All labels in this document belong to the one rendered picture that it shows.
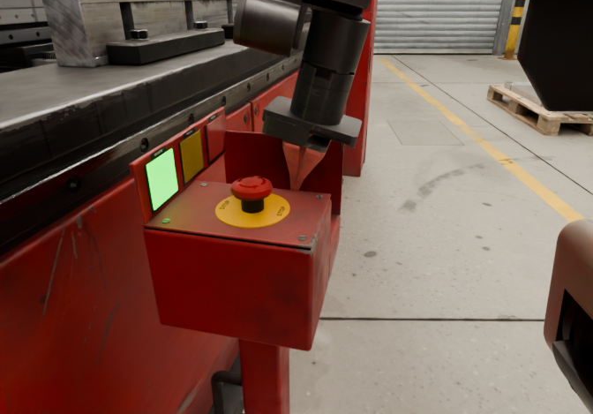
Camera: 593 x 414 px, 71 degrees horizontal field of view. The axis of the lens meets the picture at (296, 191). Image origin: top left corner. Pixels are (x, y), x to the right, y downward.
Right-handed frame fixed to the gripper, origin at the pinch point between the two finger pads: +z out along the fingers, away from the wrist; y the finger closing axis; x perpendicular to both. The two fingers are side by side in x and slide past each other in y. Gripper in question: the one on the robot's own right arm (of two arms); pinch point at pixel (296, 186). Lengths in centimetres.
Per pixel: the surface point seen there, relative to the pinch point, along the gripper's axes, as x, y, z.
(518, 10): -712, -192, -41
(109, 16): -14.2, 34.1, -9.9
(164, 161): 10.8, 11.6, -3.9
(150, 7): -25.1, 34.1, -10.7
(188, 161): 6.3, 11.1, -2.3
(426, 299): -77, -47, 67
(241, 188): 11.4, 3.7, -4.1
